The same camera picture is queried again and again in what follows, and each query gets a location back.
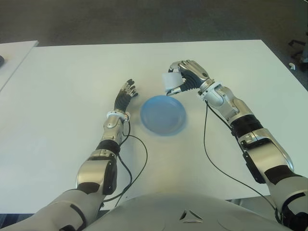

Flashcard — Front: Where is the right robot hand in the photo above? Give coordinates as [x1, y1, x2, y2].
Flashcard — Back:
[165, 60, 210, 97]

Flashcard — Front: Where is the white charger block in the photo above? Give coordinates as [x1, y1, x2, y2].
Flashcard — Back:
[161, 71, 183, 93]

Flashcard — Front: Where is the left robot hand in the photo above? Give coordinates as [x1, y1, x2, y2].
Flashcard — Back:
[113, 78, 139, 113]

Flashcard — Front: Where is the seated person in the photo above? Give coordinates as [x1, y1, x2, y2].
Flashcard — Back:
[300, 44, 308, 64]

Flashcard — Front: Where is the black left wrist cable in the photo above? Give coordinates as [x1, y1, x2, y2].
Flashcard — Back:
[101, 115, 148, 208]

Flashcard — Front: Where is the white side table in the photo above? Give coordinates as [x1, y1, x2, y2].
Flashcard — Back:
[0, 40, 39, 93]

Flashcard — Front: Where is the black office chair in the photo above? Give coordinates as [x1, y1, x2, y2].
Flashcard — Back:
[288, 39, 305, 59]

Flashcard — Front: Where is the grey robot torso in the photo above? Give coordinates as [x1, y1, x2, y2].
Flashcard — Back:
[84, 191, 289, 231]

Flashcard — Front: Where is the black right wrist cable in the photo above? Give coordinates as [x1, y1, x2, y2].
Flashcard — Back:
[203, 99, 278, 210]

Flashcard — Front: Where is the blue plate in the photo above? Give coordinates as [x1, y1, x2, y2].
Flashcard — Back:
[140, 95, 187, 138]

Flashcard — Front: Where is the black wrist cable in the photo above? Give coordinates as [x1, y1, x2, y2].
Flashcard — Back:
[101, 115, 148, 208]
[203, 99, 278, 210]

